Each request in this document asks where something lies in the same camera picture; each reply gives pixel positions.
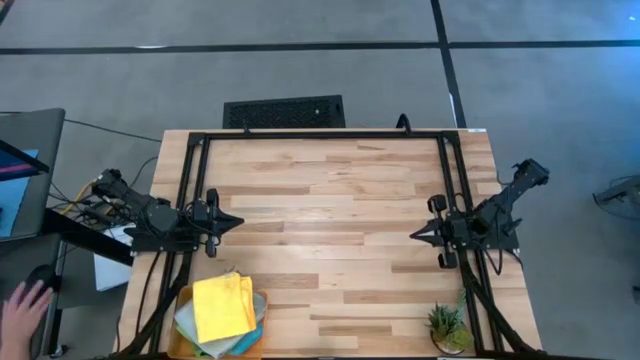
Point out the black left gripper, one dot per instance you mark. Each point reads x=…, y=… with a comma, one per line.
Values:
x=202, y=220

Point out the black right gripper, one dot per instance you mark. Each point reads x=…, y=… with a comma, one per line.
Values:
x=452, y=231

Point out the yellow microfiber towel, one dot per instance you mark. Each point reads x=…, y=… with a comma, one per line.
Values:
x=220, y=307

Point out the grey microfiber towel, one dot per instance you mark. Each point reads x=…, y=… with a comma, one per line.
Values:
x=186, y=320

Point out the green microfiber towel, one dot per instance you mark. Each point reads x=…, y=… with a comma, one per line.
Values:
x=196, y=351

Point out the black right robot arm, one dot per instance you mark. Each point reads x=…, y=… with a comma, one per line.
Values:
x=505, y=200

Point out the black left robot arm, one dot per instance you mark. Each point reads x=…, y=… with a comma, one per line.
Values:
x=160, y=217

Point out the small potted succulent plant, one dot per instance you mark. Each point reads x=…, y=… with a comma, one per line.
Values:
x=445, y=325

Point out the small white sticker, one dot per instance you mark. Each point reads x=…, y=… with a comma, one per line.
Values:
x=477, y=130

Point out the black perforated computer case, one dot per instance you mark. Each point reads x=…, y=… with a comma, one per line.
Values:
x=285, y=112

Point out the white flat box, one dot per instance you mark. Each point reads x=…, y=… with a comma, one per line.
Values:
x=110, y=272

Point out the black power strip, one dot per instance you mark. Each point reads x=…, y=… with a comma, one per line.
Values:
x=95, y=212

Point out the black desk support beam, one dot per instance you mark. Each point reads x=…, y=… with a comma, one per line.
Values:
x=85, y=237

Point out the black computer mouse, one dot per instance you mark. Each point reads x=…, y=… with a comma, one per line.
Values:
x=45, y=275

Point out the grey chair base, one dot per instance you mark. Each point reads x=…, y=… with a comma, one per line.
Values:
x=625, y=192

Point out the monitor with blue screen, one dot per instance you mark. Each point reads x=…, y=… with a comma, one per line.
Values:
x=12, y=195

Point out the dark grey side table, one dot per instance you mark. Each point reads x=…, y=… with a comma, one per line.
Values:
x=10, y=255

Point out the person's hand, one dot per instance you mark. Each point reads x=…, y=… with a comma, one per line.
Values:
x=22, y=315

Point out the black metal table frame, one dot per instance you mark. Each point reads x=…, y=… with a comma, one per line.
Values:
x=325, y=134

